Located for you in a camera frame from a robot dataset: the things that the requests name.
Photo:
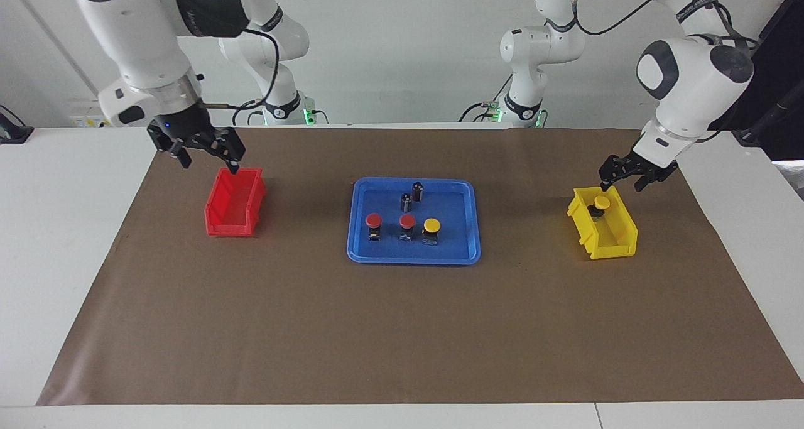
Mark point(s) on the brown table mat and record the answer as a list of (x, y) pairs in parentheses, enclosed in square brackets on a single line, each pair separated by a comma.
[(402, 328)]

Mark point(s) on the grey crinkled sheet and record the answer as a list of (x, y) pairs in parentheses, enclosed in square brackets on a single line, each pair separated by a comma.
[(793, 181)]

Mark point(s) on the red push button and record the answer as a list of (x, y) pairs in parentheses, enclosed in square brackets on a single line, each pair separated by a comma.
[(374, 220), (407, 221)]

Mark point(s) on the white wall socket strip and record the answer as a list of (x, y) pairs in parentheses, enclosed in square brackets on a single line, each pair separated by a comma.
[(81, 118)]

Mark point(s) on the yellow plastic bin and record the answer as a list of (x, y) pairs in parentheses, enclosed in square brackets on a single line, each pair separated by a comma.
[(619, 240)]

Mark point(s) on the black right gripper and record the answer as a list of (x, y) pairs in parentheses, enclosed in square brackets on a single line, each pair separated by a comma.
[(182, 130)]

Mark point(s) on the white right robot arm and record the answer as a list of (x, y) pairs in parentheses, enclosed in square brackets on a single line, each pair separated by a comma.
[(138, 33)]

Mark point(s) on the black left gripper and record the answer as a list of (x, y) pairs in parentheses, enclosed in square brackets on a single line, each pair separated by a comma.
[(650, 166)]

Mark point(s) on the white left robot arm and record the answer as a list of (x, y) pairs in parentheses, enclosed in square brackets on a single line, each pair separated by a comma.
[(691, 96)]

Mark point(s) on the blue plastic tray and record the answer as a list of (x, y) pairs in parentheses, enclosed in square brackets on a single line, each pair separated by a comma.
[(458, 240)]

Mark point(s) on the white wall conduit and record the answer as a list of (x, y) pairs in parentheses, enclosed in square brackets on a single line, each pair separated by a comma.
[(53, 38)]

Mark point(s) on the black backdrop panel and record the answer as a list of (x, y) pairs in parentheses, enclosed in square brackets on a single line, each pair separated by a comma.
[(782, 71)]

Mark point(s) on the yellow push button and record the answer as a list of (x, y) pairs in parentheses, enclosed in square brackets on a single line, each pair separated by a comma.
[(602, 201), (431, 225)]

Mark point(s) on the black tripod leg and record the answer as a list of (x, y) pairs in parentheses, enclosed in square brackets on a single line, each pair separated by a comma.
[(772, 116)]

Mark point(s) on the black cylindrical capacitor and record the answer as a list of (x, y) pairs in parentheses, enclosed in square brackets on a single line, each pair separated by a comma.
[(418, 191), (406, 203)]

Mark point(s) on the red plastic bin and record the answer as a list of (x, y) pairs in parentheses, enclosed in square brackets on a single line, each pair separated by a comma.
[(232, 203)]

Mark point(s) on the black clamp bracket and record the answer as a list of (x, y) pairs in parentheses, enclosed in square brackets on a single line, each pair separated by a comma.
[(12, 132)]

